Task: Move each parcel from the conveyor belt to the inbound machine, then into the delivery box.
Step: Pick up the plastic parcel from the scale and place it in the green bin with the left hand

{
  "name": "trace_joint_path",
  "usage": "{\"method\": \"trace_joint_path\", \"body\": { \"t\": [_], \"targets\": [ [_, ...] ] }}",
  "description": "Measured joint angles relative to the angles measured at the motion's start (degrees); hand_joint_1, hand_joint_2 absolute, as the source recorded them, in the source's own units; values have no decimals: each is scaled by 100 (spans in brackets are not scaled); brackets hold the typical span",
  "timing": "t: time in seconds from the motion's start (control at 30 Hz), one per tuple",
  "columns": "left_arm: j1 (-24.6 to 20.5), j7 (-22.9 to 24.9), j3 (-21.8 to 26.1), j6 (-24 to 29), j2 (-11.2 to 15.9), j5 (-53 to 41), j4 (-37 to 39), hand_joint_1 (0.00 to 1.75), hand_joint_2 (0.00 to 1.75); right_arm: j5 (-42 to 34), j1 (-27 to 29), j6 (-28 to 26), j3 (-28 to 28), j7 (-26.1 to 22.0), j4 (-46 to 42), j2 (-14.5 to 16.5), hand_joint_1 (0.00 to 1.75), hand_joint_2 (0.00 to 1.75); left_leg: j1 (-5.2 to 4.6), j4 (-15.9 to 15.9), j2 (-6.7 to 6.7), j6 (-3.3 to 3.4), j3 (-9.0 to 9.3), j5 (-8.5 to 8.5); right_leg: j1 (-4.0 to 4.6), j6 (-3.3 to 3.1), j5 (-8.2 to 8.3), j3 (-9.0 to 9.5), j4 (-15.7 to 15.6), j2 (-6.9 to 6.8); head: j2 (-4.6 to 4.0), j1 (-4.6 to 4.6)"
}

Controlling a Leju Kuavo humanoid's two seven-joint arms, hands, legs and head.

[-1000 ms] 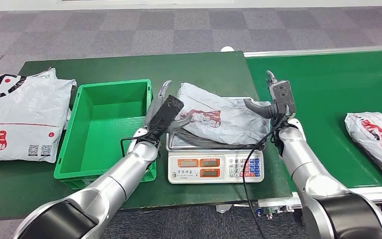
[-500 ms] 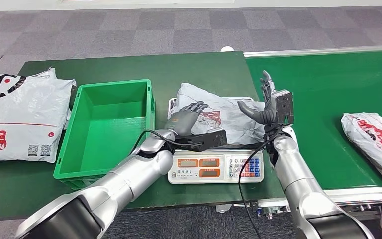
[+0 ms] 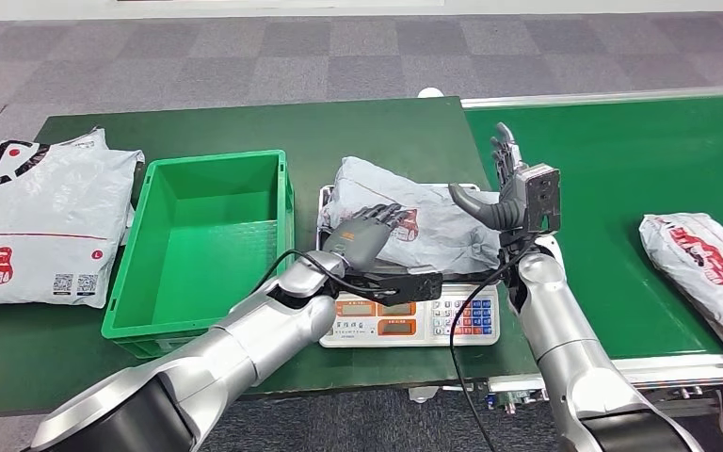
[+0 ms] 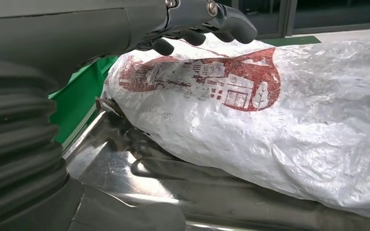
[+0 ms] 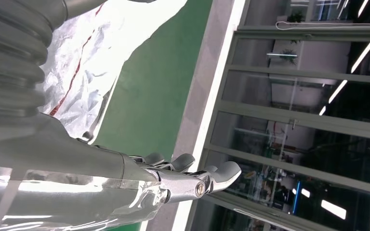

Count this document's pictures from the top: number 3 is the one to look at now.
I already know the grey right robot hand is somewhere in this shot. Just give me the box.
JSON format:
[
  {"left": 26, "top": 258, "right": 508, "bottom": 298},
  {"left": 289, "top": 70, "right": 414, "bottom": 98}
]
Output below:
[{"left": 448, "top": 121, "right": 528, "bottom": 235}]

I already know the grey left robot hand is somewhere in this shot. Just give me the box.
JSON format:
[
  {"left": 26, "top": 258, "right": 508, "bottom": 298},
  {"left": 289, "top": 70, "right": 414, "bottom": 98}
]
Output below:
[{"left": 322, "top": 202, "right": 412, "bottom": 272}]

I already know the grey parcel bag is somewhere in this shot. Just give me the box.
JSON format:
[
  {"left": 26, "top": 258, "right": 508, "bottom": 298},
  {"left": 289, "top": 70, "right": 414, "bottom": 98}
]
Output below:
[{"left": 320, "top": 155, "right": 504, "bottom": 276}]

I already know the long grey parcel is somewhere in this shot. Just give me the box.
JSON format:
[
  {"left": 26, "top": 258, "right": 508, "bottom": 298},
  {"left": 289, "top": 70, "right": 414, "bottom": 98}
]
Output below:
[{"left": 638, "top": 212, "right": 723, "bottom": 371}]

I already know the conveyor connector box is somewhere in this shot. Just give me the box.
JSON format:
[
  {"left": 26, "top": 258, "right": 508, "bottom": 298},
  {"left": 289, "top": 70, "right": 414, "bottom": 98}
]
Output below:
[{"left": 485, "top": 387, "right": 551, "bottom": 417}]

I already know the white electronic scale, steel tray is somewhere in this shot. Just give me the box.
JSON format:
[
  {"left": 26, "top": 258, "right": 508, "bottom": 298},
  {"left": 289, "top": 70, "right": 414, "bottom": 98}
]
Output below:
[{"left": 316, "top": 182, "right": 502, "bottom": 348}]

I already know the green plastic crate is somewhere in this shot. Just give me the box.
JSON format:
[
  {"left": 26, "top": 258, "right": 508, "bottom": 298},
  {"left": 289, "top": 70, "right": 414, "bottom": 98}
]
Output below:
[{"left": 100, "top": 149, "right": 296, "bottom": 361}]

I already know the large flat white mailer bag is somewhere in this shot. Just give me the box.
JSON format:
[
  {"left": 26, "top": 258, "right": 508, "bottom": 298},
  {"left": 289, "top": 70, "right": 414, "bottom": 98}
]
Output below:
[{"left": 0, "top": 127, "right": 146, "bottom": 313}]

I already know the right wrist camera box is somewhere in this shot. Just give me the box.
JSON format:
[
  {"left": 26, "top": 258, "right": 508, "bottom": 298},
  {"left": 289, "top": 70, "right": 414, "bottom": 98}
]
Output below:
[{"left": 516, "top": 163, "right": 563, "bottom": 235}]

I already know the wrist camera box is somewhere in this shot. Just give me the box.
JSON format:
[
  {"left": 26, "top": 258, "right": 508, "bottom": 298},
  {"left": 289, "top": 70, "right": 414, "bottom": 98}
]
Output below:
[
  {"left": 329, "top": 265, "right": 444, "bottom": 308},
  {"left": 516, "top": 163, "right": 563, "bottom": 235}
]

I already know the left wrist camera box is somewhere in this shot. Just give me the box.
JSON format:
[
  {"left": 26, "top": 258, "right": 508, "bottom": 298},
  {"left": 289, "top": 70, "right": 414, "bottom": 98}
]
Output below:
[{"left": 329, "top": 265, "right": 444, "bottom": 308}]

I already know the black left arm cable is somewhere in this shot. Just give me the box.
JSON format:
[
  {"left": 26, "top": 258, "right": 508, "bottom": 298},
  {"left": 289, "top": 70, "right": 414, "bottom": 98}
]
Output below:
[{"left": 251, "top": 249, "right": 400, "bottom": 299}]

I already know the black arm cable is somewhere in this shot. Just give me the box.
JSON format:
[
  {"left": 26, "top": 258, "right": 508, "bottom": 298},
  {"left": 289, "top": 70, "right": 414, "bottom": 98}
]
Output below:
[
  {"left": 447, "top": 241, "right": 538, "bottom": 452},
  {"left": 251, "top": 249, "right": 400, "bottom": 299}
]

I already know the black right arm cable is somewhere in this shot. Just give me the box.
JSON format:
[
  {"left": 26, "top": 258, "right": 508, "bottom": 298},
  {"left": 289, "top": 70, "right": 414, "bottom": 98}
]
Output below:
[{"left": 447, "top": 241, "right": 538, "bottom": 452}]

